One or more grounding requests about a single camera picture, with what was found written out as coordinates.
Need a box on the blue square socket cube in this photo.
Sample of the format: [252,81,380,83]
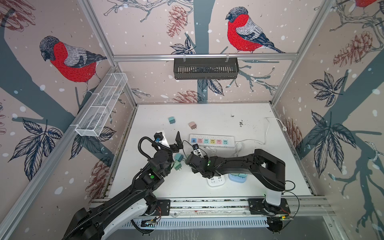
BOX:
[228,174,248,184]

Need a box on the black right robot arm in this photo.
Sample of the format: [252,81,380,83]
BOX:
[186,149,286,207]

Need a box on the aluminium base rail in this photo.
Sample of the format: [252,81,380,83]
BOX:
[86,196,334,218]

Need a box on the green plug adapter low cluster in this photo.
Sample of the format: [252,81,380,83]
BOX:
[173,161,182,171]

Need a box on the teal plug adapter left cluster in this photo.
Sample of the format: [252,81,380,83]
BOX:
[174,153,184,162]

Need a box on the pink plug adapter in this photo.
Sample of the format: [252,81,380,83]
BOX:
[189,122,197,130]

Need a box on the teal plug adapter far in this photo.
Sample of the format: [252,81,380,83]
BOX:
[168,117,176,124]

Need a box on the black wire basket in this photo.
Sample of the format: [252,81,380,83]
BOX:
[174,58,239,80]

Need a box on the white mesh wall shelf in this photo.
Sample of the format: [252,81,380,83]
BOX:
[75,73,128,137]

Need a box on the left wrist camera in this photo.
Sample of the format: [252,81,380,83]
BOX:
[154,131,170,148]

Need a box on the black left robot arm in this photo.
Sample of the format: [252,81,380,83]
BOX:
[63,132,183,240]

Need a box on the white multicolour power strip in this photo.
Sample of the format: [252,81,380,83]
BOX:
[189,134,236,148]

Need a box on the white square socket cube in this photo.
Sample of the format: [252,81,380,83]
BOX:
[207,176,226,188]

